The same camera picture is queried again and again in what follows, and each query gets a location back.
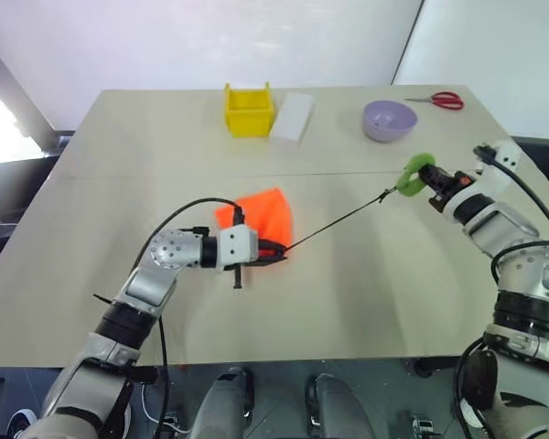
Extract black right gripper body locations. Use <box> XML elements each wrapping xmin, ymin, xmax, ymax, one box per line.
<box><xmin>427</xmin><ymin>165</ymin><xmax>473</xmax><ymax>213</ymax></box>

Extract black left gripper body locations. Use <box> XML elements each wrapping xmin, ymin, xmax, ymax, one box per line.
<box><xmin>220</xmin><ymin>259</ymin><xmax>269</xmax><ymax>291</ymax></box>

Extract green ring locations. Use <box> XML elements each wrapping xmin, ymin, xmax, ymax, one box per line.
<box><xmin>394</xmin><ymin>152</ymin><xmax>437</xmax><ymax>199</ymax></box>

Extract orange cloth bag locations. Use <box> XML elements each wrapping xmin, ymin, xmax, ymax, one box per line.
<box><xmin>214</xmin><ymin>186</ymin><xmax>296</xmax><ymax>258</ymax></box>

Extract black cord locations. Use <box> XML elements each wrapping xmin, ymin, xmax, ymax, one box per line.
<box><xmin>280</xmin><ymin>186</ymin><xmax>402</xmax><ymax>253</ymax></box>

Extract purple bowl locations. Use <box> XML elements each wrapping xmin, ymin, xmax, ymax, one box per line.
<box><xmin>361</xmin><ymin>100</ymin><xmax>418</xmax><ymax>144</ymax></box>

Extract grey left robot leg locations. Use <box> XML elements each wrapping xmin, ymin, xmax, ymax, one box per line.
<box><xmin>195</xmin><ymin>365</ymin><xmax>257</xmax><ymax>439</ymax></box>

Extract grey robot leg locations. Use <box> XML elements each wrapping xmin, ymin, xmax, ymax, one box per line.
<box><xmin>305</xmin><ymin>372</ymin><xmax>372</xmax><ymax>439</ymax></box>
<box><xmin>195</xmin><ymin>365</ymin><xmax>257</xmax><ymax>439</ymax></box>

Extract yellow plastic bin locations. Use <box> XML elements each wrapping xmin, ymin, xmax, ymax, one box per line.
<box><xmin>222</xmin><ymin>81</ymin><xmax>276</xmax><ymax>139</ymax></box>

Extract white rectangular box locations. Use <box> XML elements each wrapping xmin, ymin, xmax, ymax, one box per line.
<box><xmin>269</xmin><ymin>92</ymin><xmax>317</xmax><ymax>145</ymax></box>

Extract grey right robot leg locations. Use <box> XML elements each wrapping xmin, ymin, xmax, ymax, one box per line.
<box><xmin>305</xmin><ymin>372</ymin><xmax>372</xmax><ymax>439</ymax></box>

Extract dark grey furniture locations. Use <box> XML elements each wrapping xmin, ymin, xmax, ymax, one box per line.
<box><xmin>0</xmin><ymin>157</ymin><xmax>66</xmax><ymax>257</ymax></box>

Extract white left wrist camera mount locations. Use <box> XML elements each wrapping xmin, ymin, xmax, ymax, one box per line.
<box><xmin>217</xmin><ymin>225</ymin><xmax>261</xmax><ymax>272</ymax></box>

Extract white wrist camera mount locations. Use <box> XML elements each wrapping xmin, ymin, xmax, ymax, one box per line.
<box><xmin>443</xmin><ymin>140</ymin><xmax>523</xmax><ymax>219</ymax></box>
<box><xmin>217</xmin><ymin>225</ymin><xmax>261</xmax><ymax>272</ymax></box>

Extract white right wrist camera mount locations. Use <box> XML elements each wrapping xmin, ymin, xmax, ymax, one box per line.
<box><xmin>443</xmin><ymin>140</ymin><xmax>523</xmax><ymax>219</ymax></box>

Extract red-handled scissors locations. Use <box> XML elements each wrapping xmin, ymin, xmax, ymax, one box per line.
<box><xmin>403</xmin><ymin>91</ymin><xmax>466</xmax><ymax>112</ymax></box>

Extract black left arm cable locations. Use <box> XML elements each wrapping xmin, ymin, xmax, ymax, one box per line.
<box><xmin>135</xmin><ymin>197</ymin><xmax>248</xmax><ymax>439</ymax></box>

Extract thin black wall strip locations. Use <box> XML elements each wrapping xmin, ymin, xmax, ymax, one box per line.
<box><xmin>393</xmin><ymin>0</ymin><xmax>426</xmax><ymax>87</ymax></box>

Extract white floor cable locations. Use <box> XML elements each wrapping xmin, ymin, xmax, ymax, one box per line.
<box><xmin>141</xmin><ymin>387</ymin><xmax>194</xmax><ymax>434</ymax></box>

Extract black slanted frame post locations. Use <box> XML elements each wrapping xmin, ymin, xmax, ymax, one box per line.
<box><xmin>0</xmin><ymin>31</ymin><xmax>75</xmax><ymax>153</ymax></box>

